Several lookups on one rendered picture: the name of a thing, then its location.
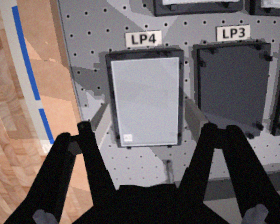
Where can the white button panel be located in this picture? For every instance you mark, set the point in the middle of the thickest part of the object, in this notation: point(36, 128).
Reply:
point(220, 197)

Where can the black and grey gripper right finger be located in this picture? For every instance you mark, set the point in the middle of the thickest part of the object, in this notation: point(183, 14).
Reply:
point(257, 199)

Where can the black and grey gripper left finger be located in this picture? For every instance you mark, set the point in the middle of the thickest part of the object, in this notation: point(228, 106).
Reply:
point(47, 194)

